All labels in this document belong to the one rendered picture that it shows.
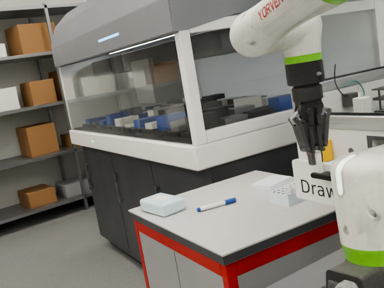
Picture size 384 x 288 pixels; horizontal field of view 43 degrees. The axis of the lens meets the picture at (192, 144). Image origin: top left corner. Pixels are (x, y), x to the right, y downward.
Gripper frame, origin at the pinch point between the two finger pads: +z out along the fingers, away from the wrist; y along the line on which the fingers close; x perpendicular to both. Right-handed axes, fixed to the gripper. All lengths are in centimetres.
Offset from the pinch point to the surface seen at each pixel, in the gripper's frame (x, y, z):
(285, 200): -21.7, -5.9, 15.3
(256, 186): -46, -13, 16
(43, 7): -368, -35, -102
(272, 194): -26.9, -5.4, 14.0
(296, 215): -13.1, -2.4, 17.1
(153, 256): -56, 26, 32
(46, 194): -373, -3, 68
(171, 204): -48, 20, 14
